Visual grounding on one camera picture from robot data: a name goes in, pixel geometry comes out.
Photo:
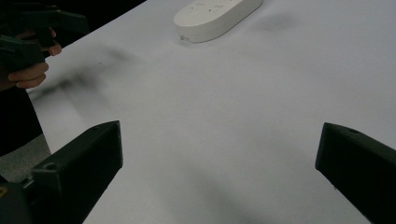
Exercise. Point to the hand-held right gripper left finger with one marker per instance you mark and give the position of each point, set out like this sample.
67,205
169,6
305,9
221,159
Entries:
84,161

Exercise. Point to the white power strip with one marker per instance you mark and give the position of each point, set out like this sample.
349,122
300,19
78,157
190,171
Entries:
211,17

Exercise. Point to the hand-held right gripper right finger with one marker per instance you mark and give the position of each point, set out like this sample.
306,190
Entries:
361,165

